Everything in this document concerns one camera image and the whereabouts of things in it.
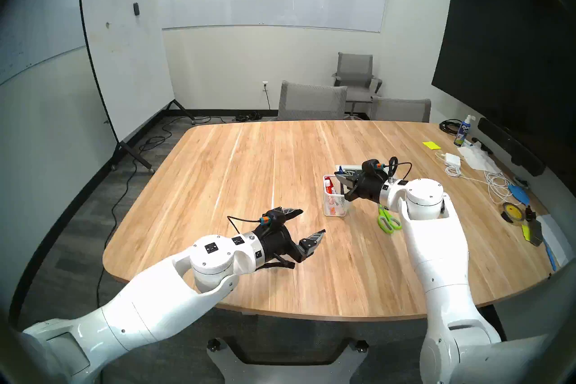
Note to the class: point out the black video sound bar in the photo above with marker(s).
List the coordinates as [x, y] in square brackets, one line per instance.
[508, 144]

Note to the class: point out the white power adapter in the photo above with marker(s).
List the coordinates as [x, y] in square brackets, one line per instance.
[452, 159]

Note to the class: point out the wall whiteboard with writing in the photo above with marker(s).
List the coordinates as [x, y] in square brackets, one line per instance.
[36, 41]

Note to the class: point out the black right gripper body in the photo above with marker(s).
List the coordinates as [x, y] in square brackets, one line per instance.
[371, 187]

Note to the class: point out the grey office chair with armrests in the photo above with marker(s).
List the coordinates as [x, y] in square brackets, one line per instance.
[355, 68]

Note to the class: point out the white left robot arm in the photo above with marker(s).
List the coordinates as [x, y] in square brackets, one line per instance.
[148, 311]

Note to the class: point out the blue flat object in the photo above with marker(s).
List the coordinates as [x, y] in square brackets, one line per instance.
[521, 194]

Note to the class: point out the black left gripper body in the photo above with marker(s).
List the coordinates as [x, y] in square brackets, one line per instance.
[279, 243]

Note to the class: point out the large black wall screen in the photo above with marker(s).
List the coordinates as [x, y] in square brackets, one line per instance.
[504, 50]

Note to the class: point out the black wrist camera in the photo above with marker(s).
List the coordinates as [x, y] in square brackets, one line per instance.
[275, 217]
[371, 167]

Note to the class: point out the white mesh pen holder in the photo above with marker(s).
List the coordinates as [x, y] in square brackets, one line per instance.
[327, 203]

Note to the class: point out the white crumpled tissue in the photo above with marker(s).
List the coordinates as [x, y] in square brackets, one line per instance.
[479, 158]

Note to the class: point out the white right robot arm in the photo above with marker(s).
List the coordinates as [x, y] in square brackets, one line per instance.
[436, 252]

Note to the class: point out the white paper sheet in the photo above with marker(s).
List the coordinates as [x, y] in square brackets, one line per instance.
[560, 239]

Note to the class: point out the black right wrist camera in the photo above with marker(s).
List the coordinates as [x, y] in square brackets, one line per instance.
[371, 167]

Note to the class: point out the black base knob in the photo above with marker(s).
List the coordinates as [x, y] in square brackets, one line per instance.
[361, 345]
[213, 344]

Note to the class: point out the silver table power outlet panel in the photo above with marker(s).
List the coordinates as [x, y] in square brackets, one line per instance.
[351, 168]

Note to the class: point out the grey yellow eraser block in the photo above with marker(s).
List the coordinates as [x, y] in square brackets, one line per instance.
[534, 232]

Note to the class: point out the mobile whiteboard on stand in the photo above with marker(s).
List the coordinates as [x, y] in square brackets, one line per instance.
[126, 59]

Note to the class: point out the Expo cleaner spray bottle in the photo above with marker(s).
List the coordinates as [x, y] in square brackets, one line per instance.
[462, 133]

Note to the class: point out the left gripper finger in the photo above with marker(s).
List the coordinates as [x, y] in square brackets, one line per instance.
[290, 212]
[312, 243]

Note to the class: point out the red cap patterned marker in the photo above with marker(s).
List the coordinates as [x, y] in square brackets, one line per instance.
[338, 207]

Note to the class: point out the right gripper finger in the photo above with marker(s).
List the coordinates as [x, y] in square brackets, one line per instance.
[347, 180]
[351, 195]

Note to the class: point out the black yellow tape roll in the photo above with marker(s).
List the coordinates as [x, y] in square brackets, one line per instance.
[506, 215]

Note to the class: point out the blue pen beside paper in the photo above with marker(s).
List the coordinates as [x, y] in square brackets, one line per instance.
[550, 255]

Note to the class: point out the grey mesh table chair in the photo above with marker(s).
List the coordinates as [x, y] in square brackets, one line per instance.
[400, 110]
[312, 100]

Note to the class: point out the yellow sticky note pad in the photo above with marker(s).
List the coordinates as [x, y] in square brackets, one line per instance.
[431, 145]

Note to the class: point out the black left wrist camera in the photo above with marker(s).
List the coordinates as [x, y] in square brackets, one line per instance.
[275, 217]

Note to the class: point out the orange Expo marker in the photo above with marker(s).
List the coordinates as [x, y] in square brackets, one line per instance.
[328, 184]

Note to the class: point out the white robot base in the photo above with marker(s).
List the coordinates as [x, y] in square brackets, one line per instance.
[288, 374]

